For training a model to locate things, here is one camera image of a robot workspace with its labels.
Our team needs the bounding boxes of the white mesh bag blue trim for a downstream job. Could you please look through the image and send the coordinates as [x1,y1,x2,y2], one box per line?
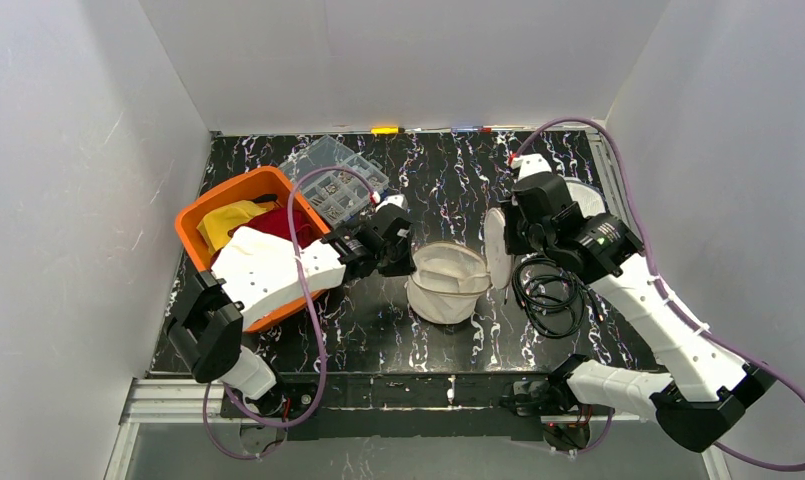
[564,177,608,218]

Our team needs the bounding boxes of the white mesh bag beige trim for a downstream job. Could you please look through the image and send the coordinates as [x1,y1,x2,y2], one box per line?
[406,208,513,325]

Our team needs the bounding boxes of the plain white bra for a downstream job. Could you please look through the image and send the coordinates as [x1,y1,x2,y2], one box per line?
[211,227,299,294]

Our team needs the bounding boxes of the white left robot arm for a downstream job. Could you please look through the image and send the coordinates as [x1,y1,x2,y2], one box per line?
[165,194,416,400]

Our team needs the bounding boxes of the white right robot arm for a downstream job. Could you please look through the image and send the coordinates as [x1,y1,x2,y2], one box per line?
[502,172,775,453]

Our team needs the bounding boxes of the clear plastic screw box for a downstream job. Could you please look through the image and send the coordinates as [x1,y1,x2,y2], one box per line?
[279,135,389,228]

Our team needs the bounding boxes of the orange plastic basin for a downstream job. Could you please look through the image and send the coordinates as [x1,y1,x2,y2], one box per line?
[174,166,330,333]

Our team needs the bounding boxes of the yellow cloth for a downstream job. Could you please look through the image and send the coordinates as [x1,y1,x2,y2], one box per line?
[196,200,277,255]

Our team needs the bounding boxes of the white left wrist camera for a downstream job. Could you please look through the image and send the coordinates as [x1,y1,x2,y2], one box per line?
[376,194,408,210]

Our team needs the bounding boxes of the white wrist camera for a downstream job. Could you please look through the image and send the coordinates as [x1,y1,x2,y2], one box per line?
[376,194,408,210]
[509,153,553,180]

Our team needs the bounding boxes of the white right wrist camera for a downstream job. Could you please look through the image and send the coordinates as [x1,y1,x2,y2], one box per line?
[509,153,553,180]

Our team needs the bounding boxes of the black coiled cable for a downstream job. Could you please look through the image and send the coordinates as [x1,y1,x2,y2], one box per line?
[511,254,589,340]

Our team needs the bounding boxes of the yellow marker on wall edge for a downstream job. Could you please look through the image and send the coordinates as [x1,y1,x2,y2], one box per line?
[370,126,404,135]

